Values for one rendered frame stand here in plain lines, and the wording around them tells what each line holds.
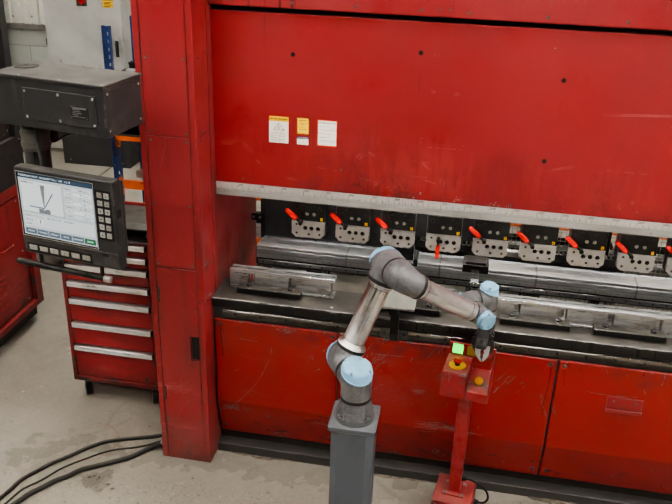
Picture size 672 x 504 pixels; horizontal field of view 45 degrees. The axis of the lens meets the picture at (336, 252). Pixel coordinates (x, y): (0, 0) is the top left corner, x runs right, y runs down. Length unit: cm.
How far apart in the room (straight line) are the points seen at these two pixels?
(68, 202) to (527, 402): 213
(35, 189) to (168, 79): 67
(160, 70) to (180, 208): 59
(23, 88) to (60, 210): 47
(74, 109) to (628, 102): 208
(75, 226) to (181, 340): 85
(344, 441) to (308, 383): 79
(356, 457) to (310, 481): 92
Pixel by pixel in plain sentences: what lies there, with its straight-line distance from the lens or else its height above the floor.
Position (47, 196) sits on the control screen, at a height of 150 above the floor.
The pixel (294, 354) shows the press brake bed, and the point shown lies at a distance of 377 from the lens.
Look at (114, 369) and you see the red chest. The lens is 451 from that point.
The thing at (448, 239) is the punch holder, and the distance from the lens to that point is 350.
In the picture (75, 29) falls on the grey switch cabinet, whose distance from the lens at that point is 818.
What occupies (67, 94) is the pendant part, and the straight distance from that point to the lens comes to 309.
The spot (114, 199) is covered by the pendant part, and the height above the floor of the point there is 153.
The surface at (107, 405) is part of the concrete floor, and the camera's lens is 462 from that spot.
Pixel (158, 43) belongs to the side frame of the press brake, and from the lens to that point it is 333.
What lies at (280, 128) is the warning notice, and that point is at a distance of 346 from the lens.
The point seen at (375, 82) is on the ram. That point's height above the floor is 189.
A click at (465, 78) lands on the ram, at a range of 330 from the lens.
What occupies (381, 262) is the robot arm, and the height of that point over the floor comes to 136.
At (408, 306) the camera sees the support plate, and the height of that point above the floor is 100.
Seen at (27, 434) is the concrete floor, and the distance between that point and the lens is 452.
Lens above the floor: 260
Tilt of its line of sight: 24 degrees down
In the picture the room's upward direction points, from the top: 2 degrees clockwise
